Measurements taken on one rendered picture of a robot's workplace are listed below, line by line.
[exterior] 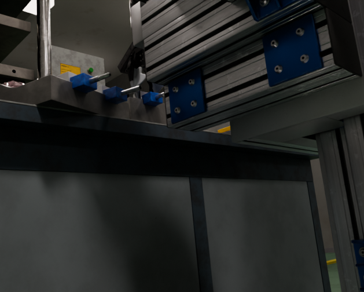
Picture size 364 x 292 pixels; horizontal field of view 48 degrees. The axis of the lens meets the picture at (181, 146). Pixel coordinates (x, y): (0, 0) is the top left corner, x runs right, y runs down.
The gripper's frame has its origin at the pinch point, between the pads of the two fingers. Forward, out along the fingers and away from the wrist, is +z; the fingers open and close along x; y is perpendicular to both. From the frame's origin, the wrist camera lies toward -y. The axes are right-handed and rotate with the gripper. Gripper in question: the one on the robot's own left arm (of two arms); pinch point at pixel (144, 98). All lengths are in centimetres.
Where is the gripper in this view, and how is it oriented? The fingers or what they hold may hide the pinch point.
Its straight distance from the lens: 118.4
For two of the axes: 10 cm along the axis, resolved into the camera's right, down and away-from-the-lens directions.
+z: 0.9, 9.7, -2.1
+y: 6.7, -2.2, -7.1
